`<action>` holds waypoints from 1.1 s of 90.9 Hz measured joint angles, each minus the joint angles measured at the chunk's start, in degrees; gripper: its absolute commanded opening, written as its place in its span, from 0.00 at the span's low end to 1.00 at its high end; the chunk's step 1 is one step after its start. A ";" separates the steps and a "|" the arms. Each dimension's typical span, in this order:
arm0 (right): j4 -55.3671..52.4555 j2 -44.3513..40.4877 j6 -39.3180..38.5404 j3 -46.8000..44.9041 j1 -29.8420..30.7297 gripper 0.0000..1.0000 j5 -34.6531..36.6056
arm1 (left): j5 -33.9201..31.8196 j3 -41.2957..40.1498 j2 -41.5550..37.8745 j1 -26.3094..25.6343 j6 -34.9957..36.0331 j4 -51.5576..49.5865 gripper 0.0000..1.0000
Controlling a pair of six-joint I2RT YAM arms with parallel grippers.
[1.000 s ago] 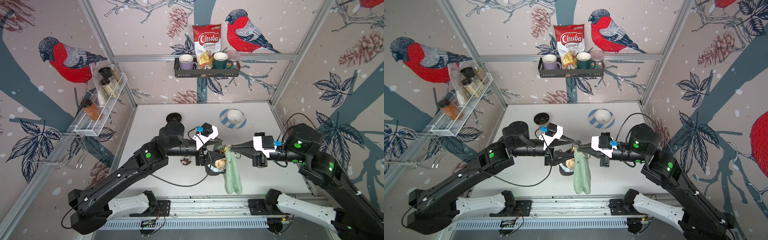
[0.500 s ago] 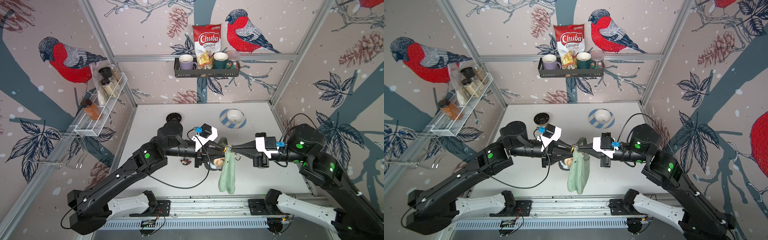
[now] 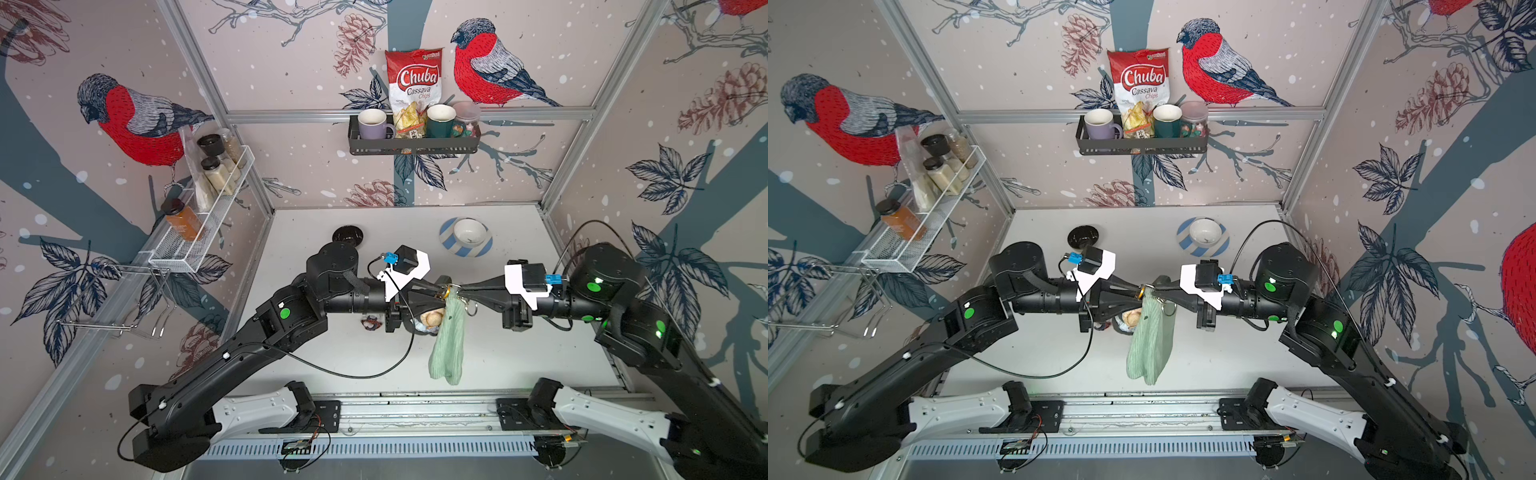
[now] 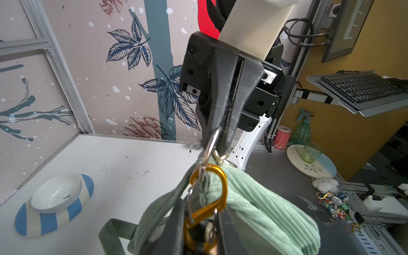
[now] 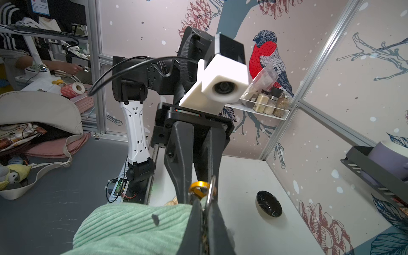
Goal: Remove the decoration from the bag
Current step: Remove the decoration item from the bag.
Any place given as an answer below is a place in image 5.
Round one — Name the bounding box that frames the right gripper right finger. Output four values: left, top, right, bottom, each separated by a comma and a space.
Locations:
207, 200, 235, 255

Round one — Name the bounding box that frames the black lid spice jar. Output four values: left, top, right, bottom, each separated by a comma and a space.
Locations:
263, 87, 283, 115

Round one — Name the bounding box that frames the white wire shelf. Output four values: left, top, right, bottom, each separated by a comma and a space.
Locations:
225, 99, 291, 121

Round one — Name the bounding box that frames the black wall shelf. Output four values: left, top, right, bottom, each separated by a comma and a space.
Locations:
341, 146, 408, 208

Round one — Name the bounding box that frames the green corduroy shoulder bag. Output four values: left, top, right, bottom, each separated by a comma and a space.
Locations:
67, 203, 192, 255

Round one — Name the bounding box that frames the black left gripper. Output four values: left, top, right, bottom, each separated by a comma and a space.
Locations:
150, 103, 234, 204

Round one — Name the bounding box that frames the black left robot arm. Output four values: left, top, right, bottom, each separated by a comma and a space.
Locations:
112, 27, 248, 204

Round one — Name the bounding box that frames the brown spice jar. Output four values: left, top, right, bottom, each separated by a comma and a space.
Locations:
273, 94, 291, 118

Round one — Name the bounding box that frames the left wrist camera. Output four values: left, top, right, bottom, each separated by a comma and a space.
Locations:
179, 33, 249, 115

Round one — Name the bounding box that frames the black bowl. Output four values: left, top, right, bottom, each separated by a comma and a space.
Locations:
256, 191, 283, 218

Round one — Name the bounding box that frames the white robot stand outside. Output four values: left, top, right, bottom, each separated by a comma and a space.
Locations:
11, 36, 53, 90

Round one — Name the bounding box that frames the purple mug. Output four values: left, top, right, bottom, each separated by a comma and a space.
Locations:
368, 140, 408, 181

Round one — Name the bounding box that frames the pink pouch outside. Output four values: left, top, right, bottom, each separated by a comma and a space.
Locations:
24, 133, 91, 159

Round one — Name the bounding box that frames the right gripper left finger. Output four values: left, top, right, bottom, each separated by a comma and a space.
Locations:
183, 200, 203, 255

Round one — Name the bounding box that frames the person outside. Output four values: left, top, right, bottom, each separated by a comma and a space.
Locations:
0, 0, 84, 75

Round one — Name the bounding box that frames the yellow plush toy outside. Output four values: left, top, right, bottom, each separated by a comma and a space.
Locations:
1, 164, 31, 190

